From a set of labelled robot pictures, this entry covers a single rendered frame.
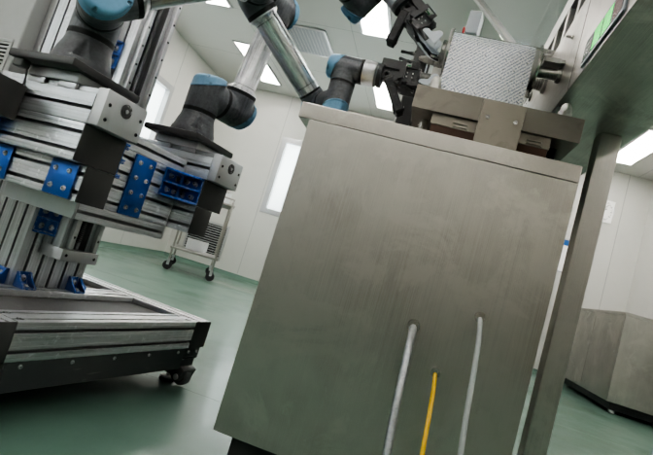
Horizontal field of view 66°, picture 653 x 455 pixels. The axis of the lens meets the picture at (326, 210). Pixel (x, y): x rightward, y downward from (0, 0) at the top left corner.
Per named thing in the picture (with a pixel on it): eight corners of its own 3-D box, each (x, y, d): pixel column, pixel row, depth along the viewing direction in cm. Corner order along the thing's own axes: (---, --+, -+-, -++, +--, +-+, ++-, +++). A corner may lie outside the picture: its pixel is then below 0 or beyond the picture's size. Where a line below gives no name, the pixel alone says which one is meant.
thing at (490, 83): (429, 118, 145) (446, 58, 147) (513, 137, 140) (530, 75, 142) (429, 118, 144) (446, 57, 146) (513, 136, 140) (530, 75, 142)
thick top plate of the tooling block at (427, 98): (411, 126, 141) (417, 106, 142) (560, 160, 133) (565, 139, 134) (411, 105, 126) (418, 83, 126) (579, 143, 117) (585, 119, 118)
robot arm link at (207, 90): (176, 103, 175) (188, 67, 176) (205, 119, 185) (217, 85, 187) (196, 104, 167) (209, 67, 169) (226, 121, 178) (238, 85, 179)
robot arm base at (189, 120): (159, 126, 171) (169, 99, 172) (186, 141, 184) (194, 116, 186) (195, 134, 165) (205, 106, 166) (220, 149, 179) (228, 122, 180)
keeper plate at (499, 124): (471, 144, 122) (483, 101, 123) (514, 154, 119) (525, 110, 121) (472, 141, 119) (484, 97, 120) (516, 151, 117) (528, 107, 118)
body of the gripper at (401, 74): (423, 62, 144) (382, 53, 146) (415, 89, 143) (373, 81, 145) (422, 73, 151) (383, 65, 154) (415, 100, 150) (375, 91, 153)
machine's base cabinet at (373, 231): (343, 350, 359) (377, 234, 368) (432, 380, 346) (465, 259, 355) (195, 472, 114) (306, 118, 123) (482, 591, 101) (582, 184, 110)
